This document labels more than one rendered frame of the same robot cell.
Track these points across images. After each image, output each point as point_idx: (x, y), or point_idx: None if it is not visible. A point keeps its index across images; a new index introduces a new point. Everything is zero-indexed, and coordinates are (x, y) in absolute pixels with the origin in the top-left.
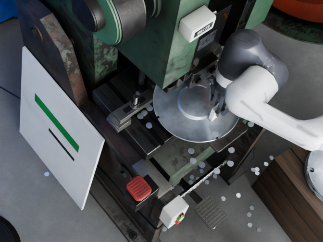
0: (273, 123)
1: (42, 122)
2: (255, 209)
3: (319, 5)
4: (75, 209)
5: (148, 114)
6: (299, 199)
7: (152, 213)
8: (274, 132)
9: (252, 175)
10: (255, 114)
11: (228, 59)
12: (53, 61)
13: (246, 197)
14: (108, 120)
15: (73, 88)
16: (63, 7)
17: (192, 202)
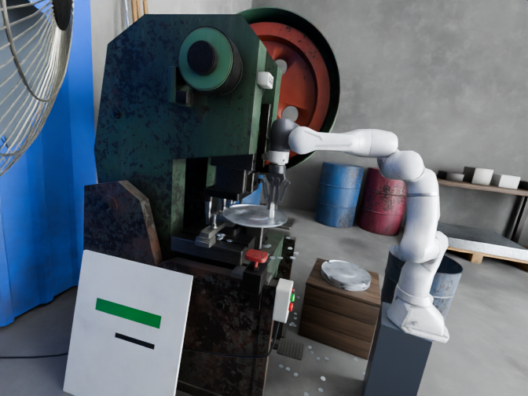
0: (328, 137)
1: (105, 333)
2: (313, 346)
3: None
4: None
5: (225, 237)
6: (339, 299)
7: (259, 333)
8: (331, 146)
9: (293, 328)
10: (316, 137)
11: (278, 133)
12: (127, 228)
13: (301, 342)
14: (197, 241)
15: (151, 243)
16: (137, 170)
17: (268, 366)
